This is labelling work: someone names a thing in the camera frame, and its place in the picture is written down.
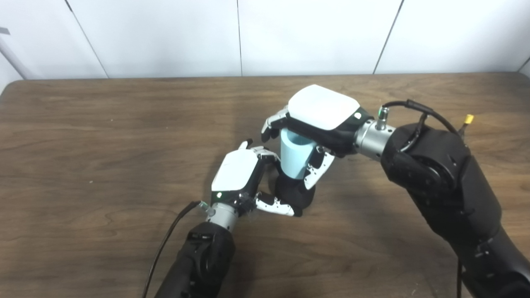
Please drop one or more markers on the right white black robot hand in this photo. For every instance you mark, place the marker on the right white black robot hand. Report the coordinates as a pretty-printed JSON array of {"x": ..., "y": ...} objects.
[{"x": 323, "y": 107}]

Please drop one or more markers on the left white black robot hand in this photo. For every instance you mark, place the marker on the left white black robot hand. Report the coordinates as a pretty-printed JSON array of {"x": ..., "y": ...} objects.
[{"x": 236, "y": 171}]

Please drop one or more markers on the black flared nozzle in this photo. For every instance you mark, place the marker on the black flared nozzle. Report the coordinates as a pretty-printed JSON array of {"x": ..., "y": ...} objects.
[{"x": 296, "y": 194}]

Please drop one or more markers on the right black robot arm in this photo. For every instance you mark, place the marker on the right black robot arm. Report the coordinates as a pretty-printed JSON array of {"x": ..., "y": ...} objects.
[{"x": 447, "y": 178}]

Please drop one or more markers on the small yellow plug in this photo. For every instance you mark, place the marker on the small yellow plug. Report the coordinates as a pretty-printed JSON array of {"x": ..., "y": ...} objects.
[{"x": 469, "y": 119}]

